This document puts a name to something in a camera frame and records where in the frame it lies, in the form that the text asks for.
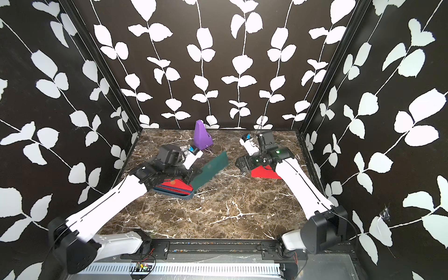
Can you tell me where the green envelope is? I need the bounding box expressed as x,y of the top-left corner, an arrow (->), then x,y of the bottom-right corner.
191,151 -> 229,191

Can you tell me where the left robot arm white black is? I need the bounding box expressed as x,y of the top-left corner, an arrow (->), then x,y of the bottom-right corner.
49,144 -> 203,274

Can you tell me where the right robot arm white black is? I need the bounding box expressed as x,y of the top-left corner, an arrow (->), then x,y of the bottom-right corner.
235,131 -> 349,254

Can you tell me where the purple pyramid metronome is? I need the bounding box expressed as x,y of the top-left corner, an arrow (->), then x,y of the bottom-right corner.
194,120 -> 214,150

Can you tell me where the black aluminium front rail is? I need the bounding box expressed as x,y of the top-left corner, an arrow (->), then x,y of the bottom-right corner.
94,238 -> 358,261

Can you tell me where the small green circuit board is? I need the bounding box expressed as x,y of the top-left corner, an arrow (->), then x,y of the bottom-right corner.
131,262 -> 153,274

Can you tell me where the white perforated cable tray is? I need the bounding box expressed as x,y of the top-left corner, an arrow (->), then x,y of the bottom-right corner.
80,262 -> 282,277

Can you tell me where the red envelope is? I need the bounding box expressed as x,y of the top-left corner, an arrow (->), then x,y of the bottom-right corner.
161,179 -> 193,195
251,166 -> 281,179

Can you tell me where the teal plastic storage box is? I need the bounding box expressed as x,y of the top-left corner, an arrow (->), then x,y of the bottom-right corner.
154,179 -> 194,200

